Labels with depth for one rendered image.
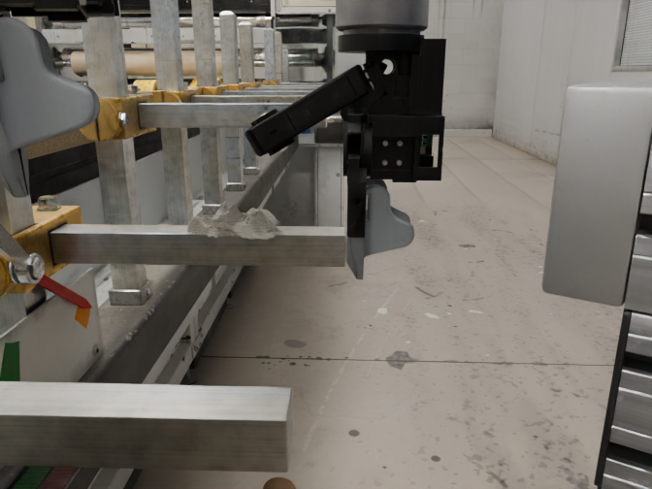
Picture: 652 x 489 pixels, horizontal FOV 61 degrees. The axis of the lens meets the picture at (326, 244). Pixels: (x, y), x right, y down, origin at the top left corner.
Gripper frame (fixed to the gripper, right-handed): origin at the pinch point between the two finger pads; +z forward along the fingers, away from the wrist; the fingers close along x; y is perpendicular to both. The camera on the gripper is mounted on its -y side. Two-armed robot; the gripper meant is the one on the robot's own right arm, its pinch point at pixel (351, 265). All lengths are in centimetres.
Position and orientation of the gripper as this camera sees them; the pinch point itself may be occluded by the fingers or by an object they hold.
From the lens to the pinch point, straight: 51.9
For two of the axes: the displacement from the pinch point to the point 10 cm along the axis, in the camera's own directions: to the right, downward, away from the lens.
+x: 0.4, -2.9, 9.6
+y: 10.0, 0.1, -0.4
